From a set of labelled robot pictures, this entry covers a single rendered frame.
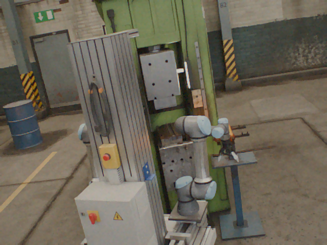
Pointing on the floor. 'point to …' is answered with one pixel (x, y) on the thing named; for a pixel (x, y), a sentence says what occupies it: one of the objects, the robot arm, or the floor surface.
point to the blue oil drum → (23, 124)
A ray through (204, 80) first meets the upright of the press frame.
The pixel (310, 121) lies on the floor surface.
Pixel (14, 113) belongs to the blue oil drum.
